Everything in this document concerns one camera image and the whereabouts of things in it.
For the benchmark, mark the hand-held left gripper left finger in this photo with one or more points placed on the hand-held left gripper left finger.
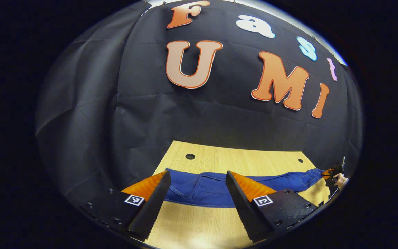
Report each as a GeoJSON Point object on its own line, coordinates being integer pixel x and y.
{"type": "Point", "coordinates": [155, 204]}

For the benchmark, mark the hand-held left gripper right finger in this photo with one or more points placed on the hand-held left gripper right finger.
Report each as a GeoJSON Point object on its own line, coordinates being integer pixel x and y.
{"type": "Point", "coordinates": [240, 204]}

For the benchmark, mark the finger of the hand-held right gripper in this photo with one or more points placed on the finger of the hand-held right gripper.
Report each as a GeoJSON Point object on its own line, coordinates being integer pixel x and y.
{"type": "Point", "coordinates": [333, 173]}

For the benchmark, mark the blue denim jeans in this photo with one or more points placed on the blue denim jeans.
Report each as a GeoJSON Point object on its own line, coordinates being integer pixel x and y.
{"type": "Point", "coordinates": [202, 192]}

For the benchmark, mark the black backdrop cloth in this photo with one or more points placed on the black backdrop cloth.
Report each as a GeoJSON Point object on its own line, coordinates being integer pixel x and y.
{"type": "Point", "coordinates": [202, 114]}

